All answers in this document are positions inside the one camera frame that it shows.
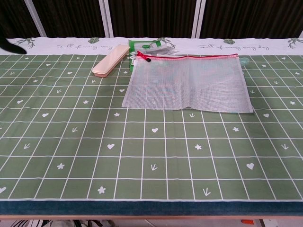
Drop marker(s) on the clear mesh zipper pouch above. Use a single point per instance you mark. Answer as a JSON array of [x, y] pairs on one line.
[[189, 85]]

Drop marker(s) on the clear plastic packet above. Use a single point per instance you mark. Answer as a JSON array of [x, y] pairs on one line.
[[163, 50]]

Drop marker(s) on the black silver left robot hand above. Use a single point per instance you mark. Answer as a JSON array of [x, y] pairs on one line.
[[9, 45]]

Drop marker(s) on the white partition post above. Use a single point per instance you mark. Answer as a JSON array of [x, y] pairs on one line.
[[106, 19], [198, 19], [35, 19], [301, 32]]

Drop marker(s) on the green wet wipes packet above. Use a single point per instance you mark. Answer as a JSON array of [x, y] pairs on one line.
[[139, 45]]

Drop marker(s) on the teal plastic dustpan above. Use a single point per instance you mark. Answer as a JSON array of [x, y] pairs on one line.
[[243, 62]]

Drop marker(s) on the green grid tablecloth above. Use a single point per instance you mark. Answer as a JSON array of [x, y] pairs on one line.
[[94, 142]]

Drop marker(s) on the beige oblong case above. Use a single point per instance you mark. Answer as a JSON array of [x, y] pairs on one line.
[[110, 62]]

